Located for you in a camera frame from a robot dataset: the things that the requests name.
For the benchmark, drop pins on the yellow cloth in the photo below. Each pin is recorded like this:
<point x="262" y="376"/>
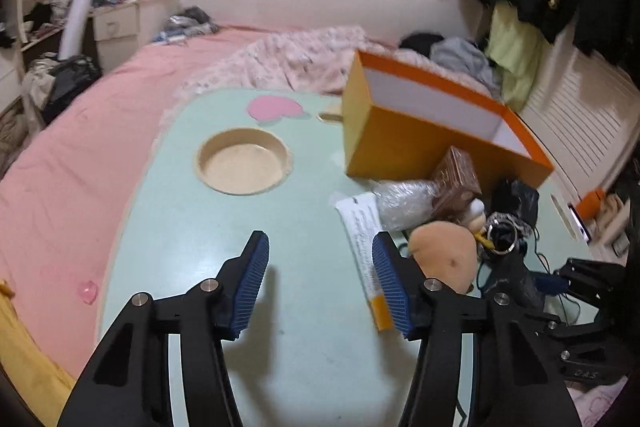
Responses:
<point x="25" y="357"/>

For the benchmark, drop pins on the white cream tube orange cap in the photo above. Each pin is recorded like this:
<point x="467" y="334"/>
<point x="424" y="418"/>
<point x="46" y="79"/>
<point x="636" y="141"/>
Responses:
<point x="362" y="237"/>

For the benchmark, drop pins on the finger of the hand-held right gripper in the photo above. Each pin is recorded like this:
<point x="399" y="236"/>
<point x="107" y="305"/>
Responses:
<point x="575" y="274"/>
<point x="570" y="332"/>

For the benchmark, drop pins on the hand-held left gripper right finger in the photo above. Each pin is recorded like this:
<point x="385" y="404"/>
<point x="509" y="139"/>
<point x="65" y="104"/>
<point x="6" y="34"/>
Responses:
<point x="392" y="287"/>

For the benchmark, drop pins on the grey clothing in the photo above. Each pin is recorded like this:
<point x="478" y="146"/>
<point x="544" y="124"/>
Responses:
<point x="460" y="57"/>

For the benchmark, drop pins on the pink bed sheet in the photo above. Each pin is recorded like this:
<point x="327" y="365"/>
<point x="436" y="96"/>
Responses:
<point x="75" y="157"/>

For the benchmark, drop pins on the black bag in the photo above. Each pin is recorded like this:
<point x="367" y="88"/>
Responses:
<point x="75" y="82"/>

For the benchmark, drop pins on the smartphone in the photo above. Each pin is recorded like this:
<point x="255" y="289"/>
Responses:
<point x="580" y="222"/>

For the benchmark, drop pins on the white crumpled cloth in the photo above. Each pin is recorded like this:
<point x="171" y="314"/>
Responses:
<point x="37" y="79"/>

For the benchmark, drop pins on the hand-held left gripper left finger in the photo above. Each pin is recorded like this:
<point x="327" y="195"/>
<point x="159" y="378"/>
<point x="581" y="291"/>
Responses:
<point x="250" y="287"/>

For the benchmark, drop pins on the white nightstand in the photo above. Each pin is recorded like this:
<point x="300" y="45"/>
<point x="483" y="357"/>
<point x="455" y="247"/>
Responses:
<point x="115" y="24"/>

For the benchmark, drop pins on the pink floral blanket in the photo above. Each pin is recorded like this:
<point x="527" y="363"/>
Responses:
<point x="300" y="57"/>

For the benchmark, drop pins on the grey striped clothes pile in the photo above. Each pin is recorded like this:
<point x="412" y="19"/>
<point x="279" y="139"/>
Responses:
<point x="190" y="24"/>

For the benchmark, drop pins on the black cloth bundle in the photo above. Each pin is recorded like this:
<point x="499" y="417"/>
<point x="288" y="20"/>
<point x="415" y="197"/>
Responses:
<point x="520" y="199"/>

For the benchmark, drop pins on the brown patterned box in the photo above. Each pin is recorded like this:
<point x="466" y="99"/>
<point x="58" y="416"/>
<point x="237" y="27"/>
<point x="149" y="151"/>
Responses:
<point x="455" y="177"/>

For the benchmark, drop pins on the small cream figure toy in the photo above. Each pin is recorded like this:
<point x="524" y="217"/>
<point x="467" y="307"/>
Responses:
<point x="475" y="212"/>

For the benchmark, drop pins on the brown plush toy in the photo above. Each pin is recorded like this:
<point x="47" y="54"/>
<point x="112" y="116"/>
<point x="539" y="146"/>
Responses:
<point x="442" y="252"/>

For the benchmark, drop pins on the pink heart-shaped object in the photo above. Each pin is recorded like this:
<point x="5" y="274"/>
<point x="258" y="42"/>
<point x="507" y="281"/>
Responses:
<point x="88" y="292"/>

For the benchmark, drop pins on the black clothing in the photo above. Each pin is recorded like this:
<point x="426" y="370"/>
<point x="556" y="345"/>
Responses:
<point x="420" y="43"/>

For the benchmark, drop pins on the clear bubble wrap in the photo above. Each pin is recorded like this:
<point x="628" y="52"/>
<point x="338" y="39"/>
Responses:
<point x="405" y="202"/>

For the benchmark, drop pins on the orange phone stand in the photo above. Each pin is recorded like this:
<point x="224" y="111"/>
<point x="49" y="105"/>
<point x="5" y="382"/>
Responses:
<point x="592" y="202"/>

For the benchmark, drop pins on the yellow-green garment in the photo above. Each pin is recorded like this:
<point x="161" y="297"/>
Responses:
<point x="515" y="52"/>

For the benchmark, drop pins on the orange cardboard box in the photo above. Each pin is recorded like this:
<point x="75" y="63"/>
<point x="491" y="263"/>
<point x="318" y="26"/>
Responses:
<point x="400" y="142"/>

